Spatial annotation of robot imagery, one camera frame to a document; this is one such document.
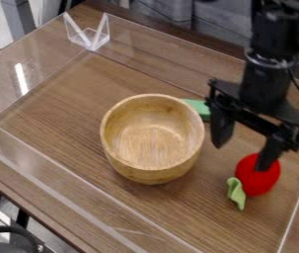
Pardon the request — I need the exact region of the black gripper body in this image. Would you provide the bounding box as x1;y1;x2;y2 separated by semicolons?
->
205;50;299;151

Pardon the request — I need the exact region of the wooden bowl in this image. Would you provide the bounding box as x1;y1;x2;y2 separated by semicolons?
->
100;94;204;185

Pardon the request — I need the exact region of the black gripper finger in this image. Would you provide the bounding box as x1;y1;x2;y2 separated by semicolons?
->
253;136;284;172
209;103;235;148

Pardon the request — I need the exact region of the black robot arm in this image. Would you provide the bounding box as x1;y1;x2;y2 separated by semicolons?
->
205;0;299;172

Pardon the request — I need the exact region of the green sponge block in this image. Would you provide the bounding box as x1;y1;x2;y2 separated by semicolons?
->
182;99;211;122

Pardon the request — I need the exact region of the black metal device base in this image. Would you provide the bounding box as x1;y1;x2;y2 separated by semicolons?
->
7;222;56;253

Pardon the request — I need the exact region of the clear acrylic corner bracket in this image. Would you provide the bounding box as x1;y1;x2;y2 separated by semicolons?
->
62;12;110;51

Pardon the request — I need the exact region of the red plush fruit green leaf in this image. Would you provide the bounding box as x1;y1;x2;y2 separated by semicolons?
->
227;153;280;211

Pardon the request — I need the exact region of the clear acrylic tray enclosure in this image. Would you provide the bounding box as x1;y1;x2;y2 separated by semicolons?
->
0;8;299;253

